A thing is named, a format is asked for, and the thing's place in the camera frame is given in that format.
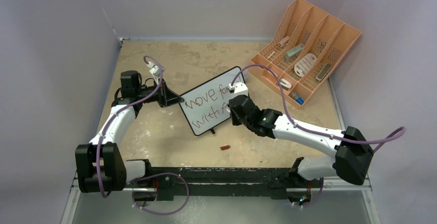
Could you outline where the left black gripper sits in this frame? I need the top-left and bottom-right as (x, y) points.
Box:
(136, 78), (183, 108)

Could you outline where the black-framed whiteboard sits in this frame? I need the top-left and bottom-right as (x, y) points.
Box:
(179, 66), (241, 136)

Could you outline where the brown marker cap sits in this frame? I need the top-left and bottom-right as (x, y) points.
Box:
(220, 145), (230, 150)

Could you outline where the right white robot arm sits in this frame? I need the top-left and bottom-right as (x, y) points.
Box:
(228, 95), (374, 186)

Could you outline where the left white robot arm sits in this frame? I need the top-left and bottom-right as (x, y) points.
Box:
(75, 67), (184, 197)

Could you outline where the grey whiteboard eraser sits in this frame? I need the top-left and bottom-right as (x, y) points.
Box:
(315, 63), (332, 82)

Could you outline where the pink eraser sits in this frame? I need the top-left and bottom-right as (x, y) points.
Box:
(266, 69), (278, 82)

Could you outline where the pink stapler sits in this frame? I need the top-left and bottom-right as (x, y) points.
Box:
(278, 36), (290, 48)

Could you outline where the teal staple box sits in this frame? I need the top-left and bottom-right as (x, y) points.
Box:
(284, 44), (304, 63)

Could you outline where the blue small item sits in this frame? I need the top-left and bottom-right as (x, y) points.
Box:
(291, 92), (304, 105)

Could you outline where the peach plastic desk organizer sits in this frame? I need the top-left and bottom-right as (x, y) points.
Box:
(249, 0), (362, 108)

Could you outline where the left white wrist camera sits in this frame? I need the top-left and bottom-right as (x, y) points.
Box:
(148, 62), (165, 82)

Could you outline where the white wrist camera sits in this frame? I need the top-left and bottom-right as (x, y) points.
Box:
(229, 82), (249, 97)
(148, 62), (165, 82)

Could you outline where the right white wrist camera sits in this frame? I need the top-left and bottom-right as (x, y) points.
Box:
(229, 82), (249, 97)

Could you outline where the black aluminium base frame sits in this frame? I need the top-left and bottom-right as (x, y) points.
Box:
(70, 166), (373, 203)

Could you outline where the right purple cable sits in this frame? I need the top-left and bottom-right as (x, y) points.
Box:
(230, 64), (407, 210)

